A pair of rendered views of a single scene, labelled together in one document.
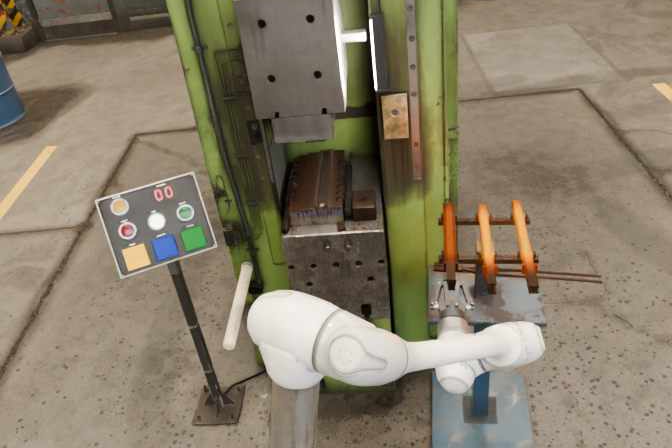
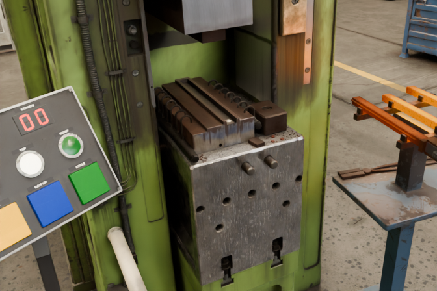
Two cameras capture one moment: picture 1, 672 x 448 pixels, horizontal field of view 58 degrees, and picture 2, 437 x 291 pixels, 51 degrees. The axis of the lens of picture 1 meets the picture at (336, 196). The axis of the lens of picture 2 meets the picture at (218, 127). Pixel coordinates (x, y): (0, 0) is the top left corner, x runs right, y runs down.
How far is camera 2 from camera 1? 126 cm
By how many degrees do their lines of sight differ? 27
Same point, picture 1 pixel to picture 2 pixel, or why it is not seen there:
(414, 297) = not seen: hidden behind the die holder
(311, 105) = not seen: outside the picture
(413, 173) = (303, 77)
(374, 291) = (288, 219)
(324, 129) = (244, 11)
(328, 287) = (240, 226)
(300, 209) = (207, 128)
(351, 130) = (201, 56)
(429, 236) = (311, 151)
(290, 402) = not seen: outside the picture
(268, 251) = (142, 206)
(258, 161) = (136, 80)
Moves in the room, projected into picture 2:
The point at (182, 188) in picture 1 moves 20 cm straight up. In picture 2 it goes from (60, 110) to (41, 23)
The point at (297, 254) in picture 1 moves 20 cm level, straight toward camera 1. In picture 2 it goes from (209, 188) to (253, 221)
